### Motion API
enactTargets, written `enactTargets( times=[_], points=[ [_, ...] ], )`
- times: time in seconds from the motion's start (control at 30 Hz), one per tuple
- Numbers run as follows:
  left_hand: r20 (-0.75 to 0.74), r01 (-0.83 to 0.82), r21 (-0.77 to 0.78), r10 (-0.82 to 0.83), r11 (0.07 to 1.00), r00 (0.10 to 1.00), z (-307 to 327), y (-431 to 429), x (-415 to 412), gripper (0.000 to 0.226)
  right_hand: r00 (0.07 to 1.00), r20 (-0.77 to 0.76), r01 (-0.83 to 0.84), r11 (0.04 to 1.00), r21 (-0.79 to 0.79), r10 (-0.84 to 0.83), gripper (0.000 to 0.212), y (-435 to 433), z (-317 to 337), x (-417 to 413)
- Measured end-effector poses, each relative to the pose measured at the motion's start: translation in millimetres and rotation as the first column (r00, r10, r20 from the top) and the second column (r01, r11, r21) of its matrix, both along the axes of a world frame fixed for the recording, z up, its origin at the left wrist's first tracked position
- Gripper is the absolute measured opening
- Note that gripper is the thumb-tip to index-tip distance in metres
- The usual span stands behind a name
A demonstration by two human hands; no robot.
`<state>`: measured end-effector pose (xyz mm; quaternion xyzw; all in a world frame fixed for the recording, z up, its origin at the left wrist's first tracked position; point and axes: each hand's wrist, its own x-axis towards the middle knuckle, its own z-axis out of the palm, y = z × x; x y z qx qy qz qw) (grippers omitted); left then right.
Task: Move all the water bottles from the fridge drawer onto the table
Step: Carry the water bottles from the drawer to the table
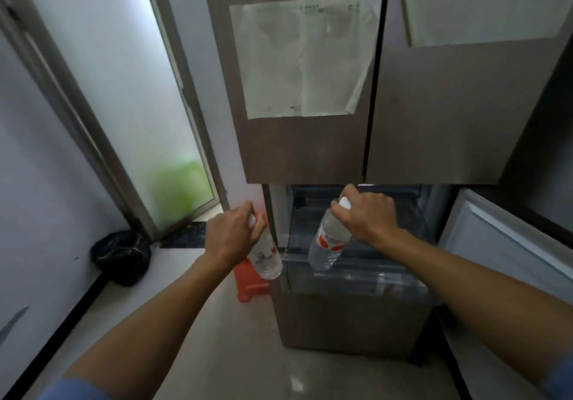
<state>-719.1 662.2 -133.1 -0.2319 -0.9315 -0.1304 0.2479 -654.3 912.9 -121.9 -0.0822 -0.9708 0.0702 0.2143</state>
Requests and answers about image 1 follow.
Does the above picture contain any person's right hand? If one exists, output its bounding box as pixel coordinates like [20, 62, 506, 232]
[330, 183, 399, 247]

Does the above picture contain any person's left hand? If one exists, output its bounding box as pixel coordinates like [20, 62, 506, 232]
[204, 200, 266, 271]

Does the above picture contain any clear water bottle red label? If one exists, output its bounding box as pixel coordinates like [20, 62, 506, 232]
[307, 197, 353, 272]

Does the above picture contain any clear water bottle white label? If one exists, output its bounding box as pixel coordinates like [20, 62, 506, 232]
[246, 213, 284, 280]

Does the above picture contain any person's right forearm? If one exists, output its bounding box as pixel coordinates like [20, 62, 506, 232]
[374, 227, 573, 388]

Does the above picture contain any person's left forearm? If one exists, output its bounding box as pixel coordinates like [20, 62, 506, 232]
[63, 252, 234, 400]

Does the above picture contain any brown refrigerator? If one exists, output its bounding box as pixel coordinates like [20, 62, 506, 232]
[199, 0, 573, 362]

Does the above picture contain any orange plastic stool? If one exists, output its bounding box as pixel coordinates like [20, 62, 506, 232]
[232, 213, 272, 303]

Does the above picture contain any open refrigerator drawer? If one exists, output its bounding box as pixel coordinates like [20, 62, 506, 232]
[268, 184, 439, 361]

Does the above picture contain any black trash bag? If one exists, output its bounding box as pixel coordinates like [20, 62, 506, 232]
[90, 229, 152, 288]

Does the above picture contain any printed white paper sheet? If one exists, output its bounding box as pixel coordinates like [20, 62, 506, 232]
[298, 0, 379, 118]

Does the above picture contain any blank white paper sheet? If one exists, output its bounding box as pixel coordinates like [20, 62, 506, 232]
[229, 0, 306, 120]

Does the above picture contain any white open refrigerator door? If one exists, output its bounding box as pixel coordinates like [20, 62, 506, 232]
[435, 188, 573, 400]

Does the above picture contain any frosted glass door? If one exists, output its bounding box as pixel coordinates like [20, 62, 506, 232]
[0, 0, 221, 240]

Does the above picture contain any blue left sleeve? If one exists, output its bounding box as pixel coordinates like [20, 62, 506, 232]
[48, 377, 115, 400]

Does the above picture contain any blue sleeve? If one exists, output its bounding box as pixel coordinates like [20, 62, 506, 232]
[48, 377, 115, 400]
[538, 354, 573, 400]

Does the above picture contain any large white paper sheet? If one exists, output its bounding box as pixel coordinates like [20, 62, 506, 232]
[398, 0, 573, 48]

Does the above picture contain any blue right sleeve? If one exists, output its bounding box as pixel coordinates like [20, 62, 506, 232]
[538, 354, 573, 400]

